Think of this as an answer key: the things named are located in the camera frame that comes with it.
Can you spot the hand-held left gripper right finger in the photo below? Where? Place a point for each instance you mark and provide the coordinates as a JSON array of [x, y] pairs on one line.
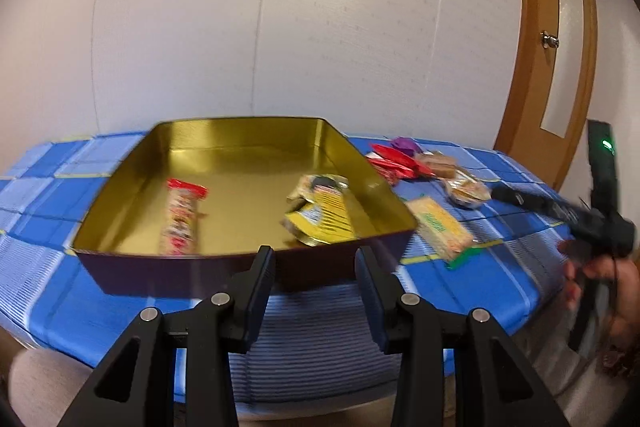
[[370, 297]]

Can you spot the yellow snack packet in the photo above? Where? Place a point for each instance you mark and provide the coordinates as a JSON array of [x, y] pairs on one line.
[[320, 207]]

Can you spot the metal door knob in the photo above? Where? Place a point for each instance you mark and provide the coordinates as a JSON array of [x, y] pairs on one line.
[[550, 39]]

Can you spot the gold tin box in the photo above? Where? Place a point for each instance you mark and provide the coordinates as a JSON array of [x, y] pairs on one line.
[[240, 167]]

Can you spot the person's right hand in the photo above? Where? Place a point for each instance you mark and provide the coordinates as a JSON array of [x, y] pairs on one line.
[[627, 287]]

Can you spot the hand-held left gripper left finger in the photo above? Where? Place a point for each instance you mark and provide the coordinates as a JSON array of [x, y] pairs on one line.
[[260, 297]]

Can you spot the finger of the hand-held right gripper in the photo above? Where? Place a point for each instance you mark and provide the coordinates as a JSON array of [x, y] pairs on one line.
[[525, 199]]

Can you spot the green and yellow cracker packet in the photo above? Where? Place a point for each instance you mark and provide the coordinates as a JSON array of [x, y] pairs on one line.
[[440, 227]]

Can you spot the blue plaid tablecloth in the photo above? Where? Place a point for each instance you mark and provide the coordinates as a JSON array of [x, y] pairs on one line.
[[310, 332]]

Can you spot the brown cookie packet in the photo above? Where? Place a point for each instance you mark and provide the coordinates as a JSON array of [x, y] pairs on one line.
[[437, 163]]

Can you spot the wooden door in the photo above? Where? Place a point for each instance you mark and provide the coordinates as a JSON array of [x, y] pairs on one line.
[[530, 57]]

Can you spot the clear cookie packet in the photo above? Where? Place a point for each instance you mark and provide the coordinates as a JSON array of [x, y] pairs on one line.
[[467, 192]]

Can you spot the red-ended snack bar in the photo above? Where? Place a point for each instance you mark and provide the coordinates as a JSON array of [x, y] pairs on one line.
[[180, 217]]

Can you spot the red snack packet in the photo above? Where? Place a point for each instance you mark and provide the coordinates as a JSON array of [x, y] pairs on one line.
[[395, 163]]

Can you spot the purple snack packet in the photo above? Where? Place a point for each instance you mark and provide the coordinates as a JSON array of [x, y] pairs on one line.
[[404, 146]]

